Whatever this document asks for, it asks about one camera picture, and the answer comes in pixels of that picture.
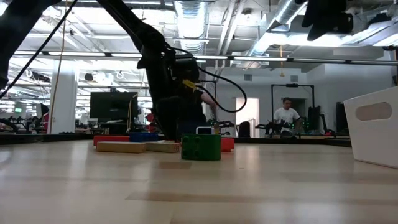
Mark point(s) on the green studded block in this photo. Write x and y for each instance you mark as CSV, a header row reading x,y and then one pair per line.
x,y
201,147

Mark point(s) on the wooden plank block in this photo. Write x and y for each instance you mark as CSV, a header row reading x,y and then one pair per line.
x,y
163,147
121,147

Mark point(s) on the blue studded brick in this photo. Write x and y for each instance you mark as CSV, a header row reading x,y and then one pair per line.
x,y
144,137

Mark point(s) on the yellow tape piece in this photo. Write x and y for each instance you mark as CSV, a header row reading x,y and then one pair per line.
x,y
189,84

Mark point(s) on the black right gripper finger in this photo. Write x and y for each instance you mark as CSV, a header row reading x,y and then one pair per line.
x,y
314,31

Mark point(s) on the white building column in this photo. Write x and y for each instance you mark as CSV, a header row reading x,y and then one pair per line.
x,y
63,99

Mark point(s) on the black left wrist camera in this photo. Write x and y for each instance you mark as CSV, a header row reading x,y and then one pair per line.
x,y
186,71

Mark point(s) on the black office chair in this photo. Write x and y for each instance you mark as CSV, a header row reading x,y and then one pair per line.
x,y
244,130

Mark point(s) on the black background monitor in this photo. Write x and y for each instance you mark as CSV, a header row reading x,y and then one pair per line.
x,y
113,105

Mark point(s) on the small white-framed screen device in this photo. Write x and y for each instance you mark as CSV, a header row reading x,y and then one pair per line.
x,y
204,130

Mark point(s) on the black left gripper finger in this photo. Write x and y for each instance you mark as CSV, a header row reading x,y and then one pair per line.
x,y
174,118
162,118

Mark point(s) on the black aluminium table frame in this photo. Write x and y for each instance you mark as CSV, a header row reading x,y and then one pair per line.
x,y
31,138

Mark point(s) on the black cabinet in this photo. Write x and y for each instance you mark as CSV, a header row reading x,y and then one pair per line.
x,y
342,118

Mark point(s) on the person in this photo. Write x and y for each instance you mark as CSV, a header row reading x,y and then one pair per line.
x,y
286,115
211,104

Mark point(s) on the black background rig frame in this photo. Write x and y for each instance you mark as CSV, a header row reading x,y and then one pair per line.
x,y
292,85

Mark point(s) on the silver ventilation duct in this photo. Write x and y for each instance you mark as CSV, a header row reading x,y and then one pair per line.
x,y
190,31

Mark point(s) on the horizontal light bar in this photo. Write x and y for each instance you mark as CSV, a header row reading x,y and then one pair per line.
x,y
264,58

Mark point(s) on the white plastic bin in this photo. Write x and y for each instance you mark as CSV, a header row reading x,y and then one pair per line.
x,y
373,133

